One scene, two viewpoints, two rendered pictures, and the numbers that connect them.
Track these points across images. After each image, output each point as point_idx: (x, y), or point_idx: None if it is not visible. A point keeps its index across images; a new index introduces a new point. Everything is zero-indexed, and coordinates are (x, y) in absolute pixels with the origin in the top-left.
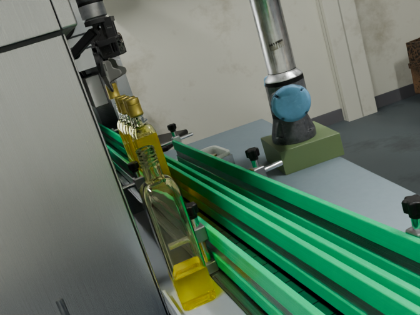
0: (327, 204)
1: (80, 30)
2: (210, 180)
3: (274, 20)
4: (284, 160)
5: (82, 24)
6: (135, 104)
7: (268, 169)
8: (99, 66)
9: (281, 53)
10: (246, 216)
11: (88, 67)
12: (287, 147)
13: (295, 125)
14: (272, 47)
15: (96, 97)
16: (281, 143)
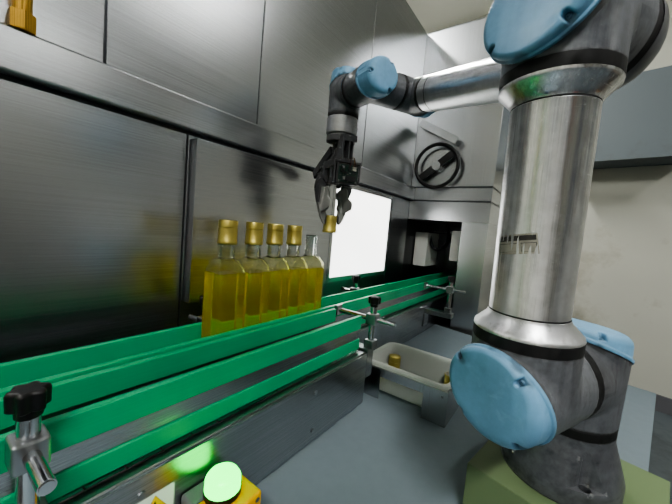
0: None
1: (462, 183)
2: (66, 380)
3: (531, 180)
4: (469, 485)
5: (466, 177)
6: (220, 227)
7: (24, 466)
8: (315, 189)
9: (519, 268)
10: None
11: (452, 219)
12: (495, 470)
13: (545, 449)
14: (504, 246)
15: (454, 251)
16: (503, 452)
